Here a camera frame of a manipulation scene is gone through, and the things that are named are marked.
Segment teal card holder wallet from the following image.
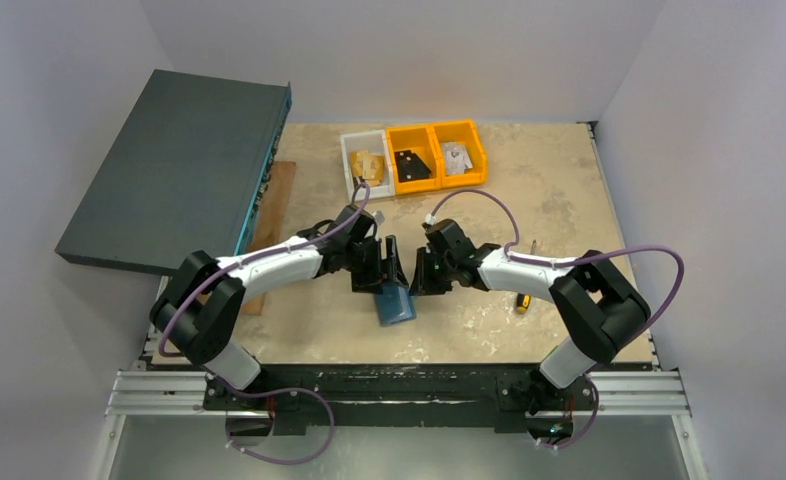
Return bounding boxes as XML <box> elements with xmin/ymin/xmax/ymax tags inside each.
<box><xmin>374</xmin><ymin>283</ymin><xmax>417</xmax><ymax>327</ymax></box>

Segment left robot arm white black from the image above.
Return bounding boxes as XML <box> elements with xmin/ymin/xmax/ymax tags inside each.
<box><xmin>149</xmin><ymin>204</ymin><xmax>408</xmax><ymax>390</ymax></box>

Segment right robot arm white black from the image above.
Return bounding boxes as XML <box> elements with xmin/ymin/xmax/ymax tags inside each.
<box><xmin>410</xmin><ymin>219</ymin><xmax>651</xmax><ymax>389</ymax></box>

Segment gold cards in white bin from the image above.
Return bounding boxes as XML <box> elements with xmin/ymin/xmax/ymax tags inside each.
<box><xmin>348</xmin><ymin>150</ymin><xmax>386</xmax><ymax>188</ymax></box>

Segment silver cards in yellow bin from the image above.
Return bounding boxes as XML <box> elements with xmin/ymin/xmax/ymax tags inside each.
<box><xmin>440</xmin><ymin>142</ymin><xmax>473</xmax><ymax>176</ymax></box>

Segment black cards in yellow bin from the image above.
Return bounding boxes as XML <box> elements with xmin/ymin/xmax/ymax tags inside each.
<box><xmin>394</xmin><ymin>150</ymin><xmax>432</xmax><ymax>183</ymax></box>

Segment wooden board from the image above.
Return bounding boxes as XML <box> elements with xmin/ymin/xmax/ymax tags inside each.
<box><xmin>240</xmin><ymin>160</ymin><xmax>298</xmax><ymax>317</ymax></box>

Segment white plastic bin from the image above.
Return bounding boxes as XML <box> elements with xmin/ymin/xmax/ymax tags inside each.
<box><xmin>340</xmin><ymin>130</ymin><xmax>395</xmax><ymax>200</ymax></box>

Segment yellow bin middle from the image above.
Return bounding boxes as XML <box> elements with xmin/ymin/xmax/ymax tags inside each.
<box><xmin>385</xmin><ymin>124</ymin><xmax>441</xmax><ymax>196</ymax></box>

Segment yellow bin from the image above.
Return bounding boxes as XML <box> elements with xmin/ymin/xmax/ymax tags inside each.
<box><xmin>385</xmin><ymin>124</ymin><xmax>441</xmax><ymax>196</ymax></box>
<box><xmin>431</xmin><ymin>119</ymin><xmax>488</xmax><ymax>188</ymax></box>

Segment yellow bin right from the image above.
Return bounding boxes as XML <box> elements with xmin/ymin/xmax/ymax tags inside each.
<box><xmin>431</xmin><ymin>119</ymin><xmax>488</xmax><ymax>188</ymax></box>

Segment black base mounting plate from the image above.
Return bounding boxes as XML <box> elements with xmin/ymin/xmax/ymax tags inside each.
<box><xmin>204</xmin><ymin>363</ymin><xmax>600</xmax><ymax>440</ymax></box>

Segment yellow handled screwdriver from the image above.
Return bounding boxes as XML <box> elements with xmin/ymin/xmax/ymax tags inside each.
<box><xmin>514</xmin><ymin>240</ymin><xmax>539</xmax><ymax>314</ymax></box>

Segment dark grey network switch box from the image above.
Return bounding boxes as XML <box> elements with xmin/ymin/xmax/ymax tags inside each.
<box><xmin>55</xmin><ymin>70</ymin><xmax>292</xmax><ymax>275</ymax></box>

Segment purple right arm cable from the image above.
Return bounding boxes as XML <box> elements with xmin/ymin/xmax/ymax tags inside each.
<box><xmin>426</xmin><ymin>189</ymin><xmax>686</xmax><ymax>452</ymax></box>

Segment aluminium frame rail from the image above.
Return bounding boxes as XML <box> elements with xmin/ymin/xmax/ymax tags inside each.
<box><xmin>91</xmin><ymin>274</ymin><xmax>709</xmax><ymax>480</ymax></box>

